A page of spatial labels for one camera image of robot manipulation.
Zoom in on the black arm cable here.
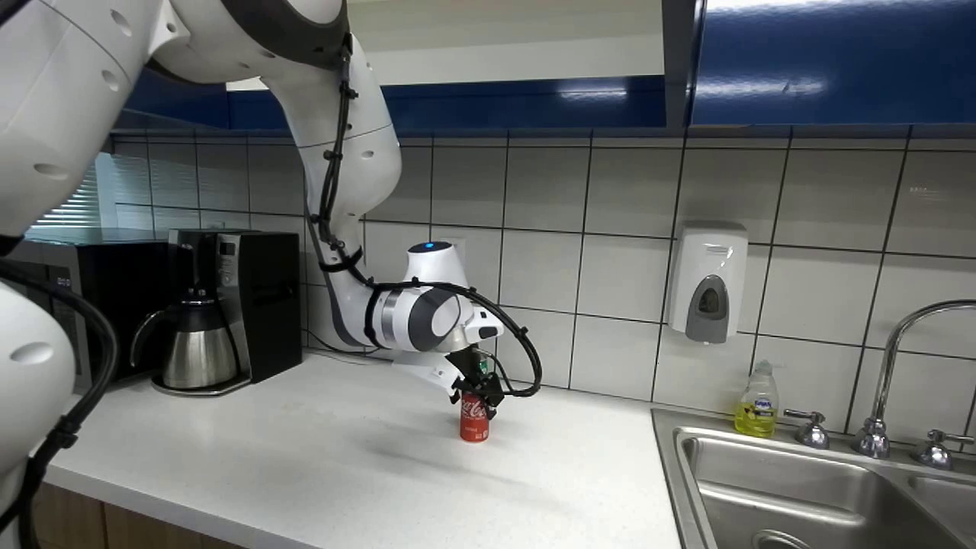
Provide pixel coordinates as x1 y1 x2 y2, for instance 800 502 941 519
309 40 545 404

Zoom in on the black microwave oven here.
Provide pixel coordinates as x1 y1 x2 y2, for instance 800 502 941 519
3 236 186 389

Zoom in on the blue cabinet door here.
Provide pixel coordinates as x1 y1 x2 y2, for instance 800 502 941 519
690 0 976 133
113 63 300 137

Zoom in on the white open wall cabinet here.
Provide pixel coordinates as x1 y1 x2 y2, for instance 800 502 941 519
222 0 696 137

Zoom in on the stainless steel sink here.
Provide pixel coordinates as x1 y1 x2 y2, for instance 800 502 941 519
648 406 976 549

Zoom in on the wooden base cabinet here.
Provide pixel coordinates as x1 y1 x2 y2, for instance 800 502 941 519
19 486 240 549

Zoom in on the yellow dish soap bottle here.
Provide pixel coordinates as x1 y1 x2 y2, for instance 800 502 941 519
732 361 784 441

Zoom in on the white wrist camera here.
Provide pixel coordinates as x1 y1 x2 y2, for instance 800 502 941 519
408 353 464 400

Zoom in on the white wall soap dispenser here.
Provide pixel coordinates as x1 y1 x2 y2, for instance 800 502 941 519
666 224 752 348

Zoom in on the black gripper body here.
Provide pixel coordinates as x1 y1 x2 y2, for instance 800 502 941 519
445 346 502 397

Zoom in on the chrome sink faucet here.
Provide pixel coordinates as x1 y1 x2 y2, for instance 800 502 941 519
784 296 976 473

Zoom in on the black coffee maker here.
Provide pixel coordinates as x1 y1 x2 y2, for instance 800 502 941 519
165 226 306 397

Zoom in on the stainless steel coffee carafe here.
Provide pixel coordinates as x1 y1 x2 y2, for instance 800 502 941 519
127 287 246 397

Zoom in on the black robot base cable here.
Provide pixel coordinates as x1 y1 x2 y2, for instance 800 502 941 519
0 259 121 549

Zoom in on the red soda can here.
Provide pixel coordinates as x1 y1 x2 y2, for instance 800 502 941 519
456 389 495 444

